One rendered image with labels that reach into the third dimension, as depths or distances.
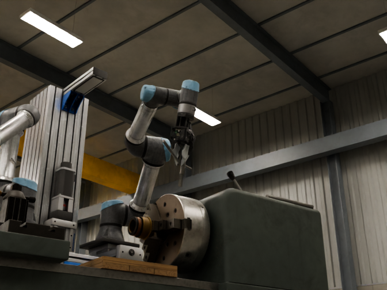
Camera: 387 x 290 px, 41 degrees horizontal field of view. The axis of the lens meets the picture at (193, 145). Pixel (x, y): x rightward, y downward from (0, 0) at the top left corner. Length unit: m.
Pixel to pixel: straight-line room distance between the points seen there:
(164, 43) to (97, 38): 1.54
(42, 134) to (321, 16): 9.44
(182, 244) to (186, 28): 9.90
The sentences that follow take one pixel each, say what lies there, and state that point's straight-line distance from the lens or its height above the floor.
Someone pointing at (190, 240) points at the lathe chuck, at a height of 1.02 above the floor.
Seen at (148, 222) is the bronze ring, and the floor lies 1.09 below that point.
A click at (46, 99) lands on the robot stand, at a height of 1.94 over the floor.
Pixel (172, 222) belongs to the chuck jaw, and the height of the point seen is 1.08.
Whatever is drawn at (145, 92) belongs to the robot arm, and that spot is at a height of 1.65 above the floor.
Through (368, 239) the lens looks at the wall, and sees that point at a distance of 12.69.
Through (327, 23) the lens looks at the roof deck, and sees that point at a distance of 11.96.
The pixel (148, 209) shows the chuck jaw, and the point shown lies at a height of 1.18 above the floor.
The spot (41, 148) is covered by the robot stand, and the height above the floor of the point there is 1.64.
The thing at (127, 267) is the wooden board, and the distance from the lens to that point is 1.81.
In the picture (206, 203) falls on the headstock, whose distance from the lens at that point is 2.19.
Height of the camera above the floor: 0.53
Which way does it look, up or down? 24 degrees up
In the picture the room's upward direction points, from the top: straight up
